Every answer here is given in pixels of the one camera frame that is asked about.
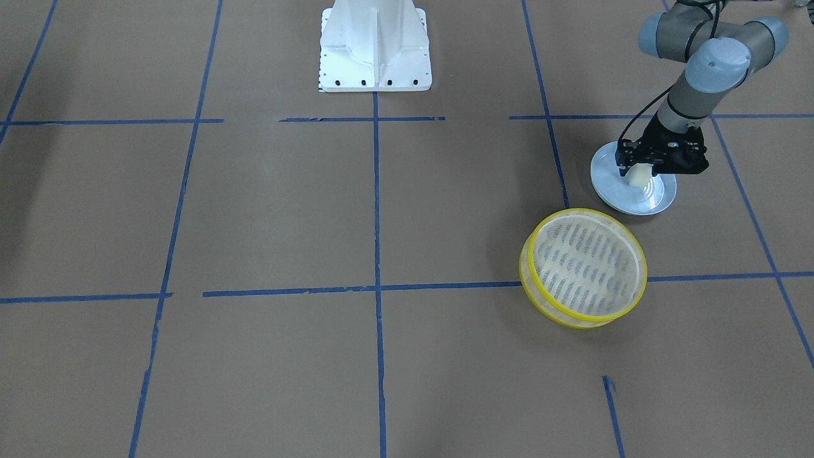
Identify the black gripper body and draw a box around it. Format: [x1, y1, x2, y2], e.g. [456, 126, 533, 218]
[642, 117, 687, 167]

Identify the white steamed bun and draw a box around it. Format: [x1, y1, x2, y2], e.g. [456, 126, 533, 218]
[627, 164, 653, 190]

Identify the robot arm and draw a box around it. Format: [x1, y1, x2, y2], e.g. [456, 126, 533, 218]
[616, 1, 790, 175]

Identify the yellow steamer basket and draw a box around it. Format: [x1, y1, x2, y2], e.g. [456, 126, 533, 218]
[518, 208, 648, 330]

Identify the light blue plate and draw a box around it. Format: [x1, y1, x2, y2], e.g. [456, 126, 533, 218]
[590, 142, 678, 216]

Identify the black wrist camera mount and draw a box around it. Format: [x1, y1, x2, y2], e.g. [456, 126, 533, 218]
[614, 123, 709, 177]

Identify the black camera cable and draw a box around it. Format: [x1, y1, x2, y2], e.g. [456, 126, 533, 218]
[618, 0, 722, 144]

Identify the white column pedestal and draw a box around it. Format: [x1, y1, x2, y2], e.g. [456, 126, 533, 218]
[318, 1, 433, 93]

